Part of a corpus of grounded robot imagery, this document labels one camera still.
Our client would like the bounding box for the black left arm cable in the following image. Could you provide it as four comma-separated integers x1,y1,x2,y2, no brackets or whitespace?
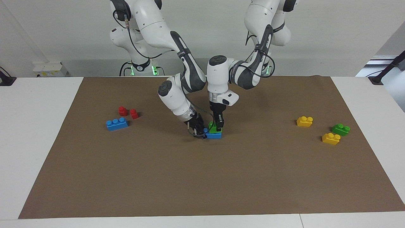
245,31,276,79

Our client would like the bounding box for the yellow two-stud toy brick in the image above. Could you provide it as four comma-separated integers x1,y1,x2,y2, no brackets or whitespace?
322,132,341,146
296,116,314,127

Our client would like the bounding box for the brown paper table mat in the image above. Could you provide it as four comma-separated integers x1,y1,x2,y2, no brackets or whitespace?
18,75,405,219

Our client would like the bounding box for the black right base cable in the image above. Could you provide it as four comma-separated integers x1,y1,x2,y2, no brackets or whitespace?
119,61,133,77

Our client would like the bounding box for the white wall socket box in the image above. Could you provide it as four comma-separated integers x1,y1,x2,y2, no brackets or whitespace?
33,61,69,78

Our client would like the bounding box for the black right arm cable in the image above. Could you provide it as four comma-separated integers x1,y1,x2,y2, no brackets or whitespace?
112,8,211,137

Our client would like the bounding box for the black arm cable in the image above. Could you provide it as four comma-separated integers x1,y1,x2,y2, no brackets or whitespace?
245,31,276,79
112,8,211,137

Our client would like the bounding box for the green two-stud toy brick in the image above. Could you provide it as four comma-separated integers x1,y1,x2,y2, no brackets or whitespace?
331,123,351,137
208,121,223,134

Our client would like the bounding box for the black table clamp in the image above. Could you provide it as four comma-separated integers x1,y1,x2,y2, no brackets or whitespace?
0,67,17,86

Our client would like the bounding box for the blue three-stud toy brick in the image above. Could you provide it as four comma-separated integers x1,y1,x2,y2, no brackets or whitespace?
106,117,129,131
202,127,222,140

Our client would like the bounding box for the black camera stand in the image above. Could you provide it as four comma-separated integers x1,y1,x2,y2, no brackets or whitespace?
368,50,405,86

